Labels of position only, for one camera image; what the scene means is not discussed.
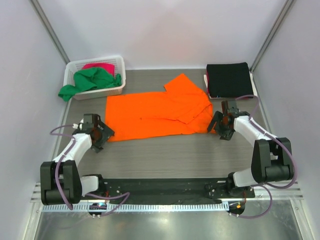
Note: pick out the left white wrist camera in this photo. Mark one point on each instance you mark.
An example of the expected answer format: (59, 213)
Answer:
(78, 126)

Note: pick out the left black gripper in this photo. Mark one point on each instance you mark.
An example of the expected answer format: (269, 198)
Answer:
(107, 133)

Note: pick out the aluminium frame post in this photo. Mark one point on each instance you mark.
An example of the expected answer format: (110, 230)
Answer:
(49, 29)
(285, 10)

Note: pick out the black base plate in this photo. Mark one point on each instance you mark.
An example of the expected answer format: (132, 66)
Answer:
(174, 191)

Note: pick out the orange t shirt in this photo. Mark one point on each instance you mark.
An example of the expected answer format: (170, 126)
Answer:
(181, 109)

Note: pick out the folded white t shirt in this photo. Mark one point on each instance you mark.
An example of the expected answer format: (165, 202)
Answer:
(255, 92)

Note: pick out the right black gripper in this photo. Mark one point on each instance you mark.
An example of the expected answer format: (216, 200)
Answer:
(218, 117)

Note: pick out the green t shirt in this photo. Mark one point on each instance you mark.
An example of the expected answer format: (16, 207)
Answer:
(89, 79)

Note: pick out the aluminium front rail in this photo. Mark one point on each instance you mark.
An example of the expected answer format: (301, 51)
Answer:
(292, 193)

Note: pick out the right aluminium frame post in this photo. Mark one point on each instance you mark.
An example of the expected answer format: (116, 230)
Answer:
(285, 10)

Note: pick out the white slotted cable duct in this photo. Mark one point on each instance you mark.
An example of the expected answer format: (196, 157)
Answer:
(126, 208)

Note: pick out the left aluminium frame post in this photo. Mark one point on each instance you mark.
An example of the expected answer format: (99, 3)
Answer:
(49, 29)

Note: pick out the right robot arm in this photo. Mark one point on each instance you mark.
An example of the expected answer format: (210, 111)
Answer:
(272, 159)

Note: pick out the folded pink t shirt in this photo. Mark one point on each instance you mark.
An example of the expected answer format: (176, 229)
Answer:
(206, 81)

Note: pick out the folded black t shirt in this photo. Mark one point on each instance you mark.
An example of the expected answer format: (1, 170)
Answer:
(229, 80)

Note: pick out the white plastic basket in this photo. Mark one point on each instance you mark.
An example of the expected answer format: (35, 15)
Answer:
(74, 66)

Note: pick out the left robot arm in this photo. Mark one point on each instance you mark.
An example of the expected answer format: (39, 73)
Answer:
(60, 181)

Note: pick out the pink t shirt in basket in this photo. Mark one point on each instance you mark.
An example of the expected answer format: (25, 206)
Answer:
(110, 68)

